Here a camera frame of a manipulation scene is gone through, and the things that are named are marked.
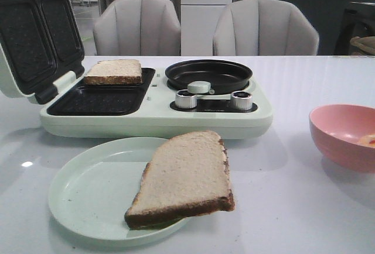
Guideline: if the white bread slice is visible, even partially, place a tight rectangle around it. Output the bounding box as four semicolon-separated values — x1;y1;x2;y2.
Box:
124;131;235;229
84;59;143;85

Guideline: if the pink plastic bowl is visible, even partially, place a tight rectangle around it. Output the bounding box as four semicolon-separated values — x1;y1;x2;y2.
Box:
309;104;374;173

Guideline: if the mint green hinged lid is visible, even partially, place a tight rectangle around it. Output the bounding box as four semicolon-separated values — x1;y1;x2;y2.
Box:
1;0;84;104

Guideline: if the orange cooked shrimp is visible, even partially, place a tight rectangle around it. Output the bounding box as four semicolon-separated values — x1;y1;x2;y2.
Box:
358;134;375;148

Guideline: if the mint green breakfast maker base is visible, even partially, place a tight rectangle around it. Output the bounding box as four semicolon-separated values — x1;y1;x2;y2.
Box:
40;68;273;139

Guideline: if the left silver control knob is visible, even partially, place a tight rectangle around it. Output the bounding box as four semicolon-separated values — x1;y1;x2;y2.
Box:
174;90;197;109

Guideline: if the silver control knob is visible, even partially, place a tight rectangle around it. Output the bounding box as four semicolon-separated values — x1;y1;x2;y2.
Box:
174;90;197;109
230;91;253;111

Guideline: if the black round frying pan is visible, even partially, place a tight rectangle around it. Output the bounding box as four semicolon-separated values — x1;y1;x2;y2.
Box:
165;59;253;95

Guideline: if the right silver control knob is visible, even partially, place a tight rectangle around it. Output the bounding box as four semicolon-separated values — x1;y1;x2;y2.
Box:
230;91;253;111

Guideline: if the left grey upholstered chair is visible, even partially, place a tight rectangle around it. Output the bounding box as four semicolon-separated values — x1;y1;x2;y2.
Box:
93;0;181;56

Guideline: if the grey upholstered chair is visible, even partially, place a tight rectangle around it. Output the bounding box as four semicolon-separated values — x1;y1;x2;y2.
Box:
213;0;319;56
93;0;181;56

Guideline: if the right grey upholstered chair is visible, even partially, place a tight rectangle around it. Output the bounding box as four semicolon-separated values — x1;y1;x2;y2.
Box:
213;0;319;56

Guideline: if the white refrigerator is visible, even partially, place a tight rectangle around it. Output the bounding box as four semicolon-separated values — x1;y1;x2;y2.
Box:
180;0;232;56

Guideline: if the mint green round plate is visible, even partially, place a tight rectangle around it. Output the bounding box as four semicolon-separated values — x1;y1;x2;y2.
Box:
48;137;188;247

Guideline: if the mint green pan handle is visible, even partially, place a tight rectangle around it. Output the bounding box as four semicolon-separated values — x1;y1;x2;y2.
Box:
187;81;215;95

